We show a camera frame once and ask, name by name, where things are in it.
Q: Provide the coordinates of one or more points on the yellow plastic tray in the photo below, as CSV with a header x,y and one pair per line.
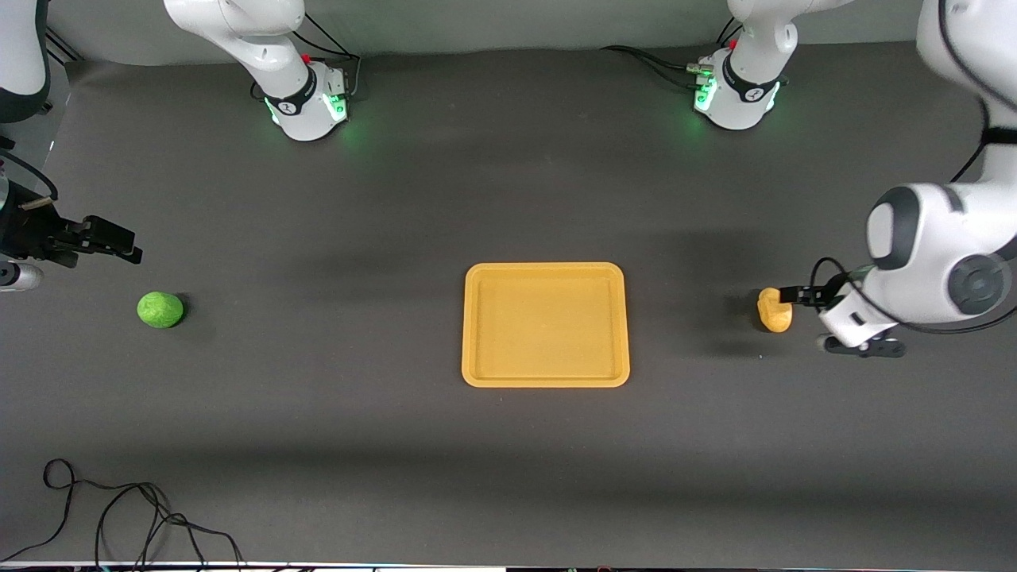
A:
x,y
545,326

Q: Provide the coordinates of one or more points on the dark grey table mat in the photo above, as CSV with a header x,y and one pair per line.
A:
x,y
508,199

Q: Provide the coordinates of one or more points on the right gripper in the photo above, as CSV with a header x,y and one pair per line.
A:
x,y
25,236

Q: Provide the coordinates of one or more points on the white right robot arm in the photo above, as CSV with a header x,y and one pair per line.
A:
x,y
294,103

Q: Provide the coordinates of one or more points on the orange-yellow potato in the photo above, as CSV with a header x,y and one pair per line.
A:
x,y
772,315

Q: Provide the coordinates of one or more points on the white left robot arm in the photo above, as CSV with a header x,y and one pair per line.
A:
x,y
937,254

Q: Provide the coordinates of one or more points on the green apple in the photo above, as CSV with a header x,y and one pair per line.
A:
x,y
160,310

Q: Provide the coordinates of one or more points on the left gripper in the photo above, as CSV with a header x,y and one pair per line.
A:
x,y
824,291

